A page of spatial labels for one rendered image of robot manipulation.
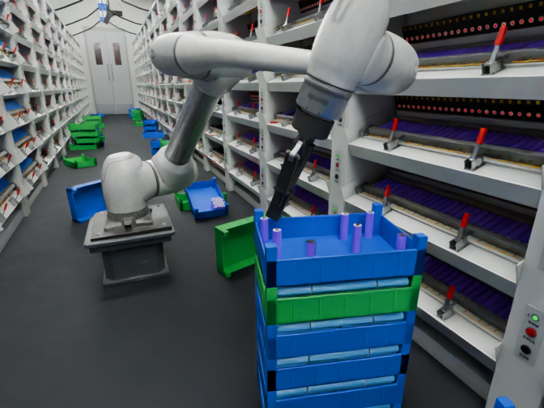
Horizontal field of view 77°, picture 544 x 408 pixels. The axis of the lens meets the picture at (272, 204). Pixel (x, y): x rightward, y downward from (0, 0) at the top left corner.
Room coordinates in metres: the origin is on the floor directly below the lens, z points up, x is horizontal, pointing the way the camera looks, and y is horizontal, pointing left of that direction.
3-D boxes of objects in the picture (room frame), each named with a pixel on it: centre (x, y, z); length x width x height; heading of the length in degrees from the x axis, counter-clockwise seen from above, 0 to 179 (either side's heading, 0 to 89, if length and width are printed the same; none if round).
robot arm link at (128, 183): (1.33, 0.58, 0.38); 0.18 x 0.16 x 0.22; 135
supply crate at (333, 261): (0.65, -0.12, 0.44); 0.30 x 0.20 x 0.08; 99
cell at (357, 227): (0.66, -0.18, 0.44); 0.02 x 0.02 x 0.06
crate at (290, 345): (0.65, -0.12, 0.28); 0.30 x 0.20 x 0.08; 99
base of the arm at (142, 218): (1.30, 0.58, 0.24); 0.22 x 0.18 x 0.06; 20
